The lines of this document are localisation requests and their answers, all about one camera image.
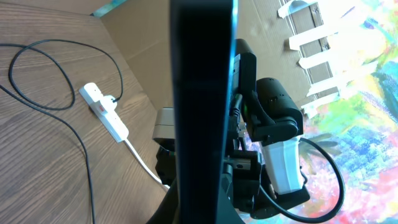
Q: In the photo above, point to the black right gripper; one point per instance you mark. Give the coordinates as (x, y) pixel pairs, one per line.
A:
(241, 175)

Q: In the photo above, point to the brown cardboard backdrop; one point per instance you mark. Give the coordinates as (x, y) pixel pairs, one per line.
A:
(140, 29)

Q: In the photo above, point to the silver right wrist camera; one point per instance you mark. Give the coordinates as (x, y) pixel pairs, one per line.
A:
(164, 128)

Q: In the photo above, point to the colourful painted cloth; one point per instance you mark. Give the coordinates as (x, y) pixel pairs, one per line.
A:
(338, 62)

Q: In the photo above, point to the white power strip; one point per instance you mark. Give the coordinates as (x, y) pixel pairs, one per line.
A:
(111, 121)

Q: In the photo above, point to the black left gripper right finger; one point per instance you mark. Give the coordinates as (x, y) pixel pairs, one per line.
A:
(226, 214)

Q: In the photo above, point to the blue Galaxy smartphone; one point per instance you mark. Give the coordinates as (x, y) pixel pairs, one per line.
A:
(202, 55)

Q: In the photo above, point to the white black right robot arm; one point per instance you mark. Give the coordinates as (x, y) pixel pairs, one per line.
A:
(263, 115)

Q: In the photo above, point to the white charger plug adapter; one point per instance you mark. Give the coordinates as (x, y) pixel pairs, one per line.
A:
(107, 103)

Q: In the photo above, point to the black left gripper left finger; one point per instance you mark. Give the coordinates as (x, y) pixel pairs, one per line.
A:
(168, 210)

